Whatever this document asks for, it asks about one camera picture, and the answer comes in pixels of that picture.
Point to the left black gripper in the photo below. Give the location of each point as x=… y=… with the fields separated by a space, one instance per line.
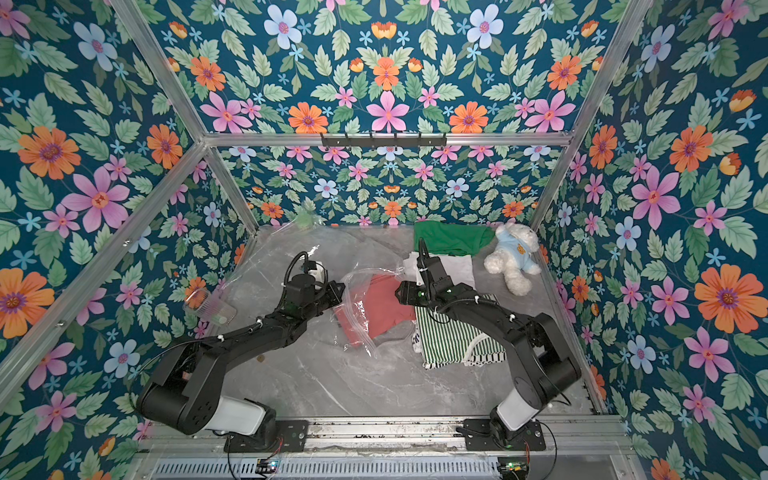
x=334 y=297

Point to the white teddy bear blue shirt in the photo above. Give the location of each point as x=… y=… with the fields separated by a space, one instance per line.
x=513 y=257

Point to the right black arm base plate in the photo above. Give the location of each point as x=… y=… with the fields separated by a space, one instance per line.
x=484 y=434

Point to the clear plastic vacuum bag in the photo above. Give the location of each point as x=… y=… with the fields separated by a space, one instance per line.
x=343 y=253

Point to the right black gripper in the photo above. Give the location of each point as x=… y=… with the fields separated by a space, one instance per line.
x=409 y=293

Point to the white slotted cable duct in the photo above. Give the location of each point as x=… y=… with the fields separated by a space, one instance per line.
x=330 y=468

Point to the green t-shirt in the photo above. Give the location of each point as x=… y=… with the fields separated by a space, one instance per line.
x=452 y=239

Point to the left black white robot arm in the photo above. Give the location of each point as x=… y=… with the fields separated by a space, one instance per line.
x=185 y=389

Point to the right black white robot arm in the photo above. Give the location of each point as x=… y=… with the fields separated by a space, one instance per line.
x=541 y=363

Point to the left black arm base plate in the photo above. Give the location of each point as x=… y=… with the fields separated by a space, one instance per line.
x=281 y=436

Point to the black wall hook rail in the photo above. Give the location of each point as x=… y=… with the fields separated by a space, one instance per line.
x=373 y=141

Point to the red garment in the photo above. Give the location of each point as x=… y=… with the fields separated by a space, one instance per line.
x=369 y=307

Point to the aluminium front rail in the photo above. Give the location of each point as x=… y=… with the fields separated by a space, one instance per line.
x=575 y=435

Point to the green white striped garment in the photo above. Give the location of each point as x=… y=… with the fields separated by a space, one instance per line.
x=442 y=341

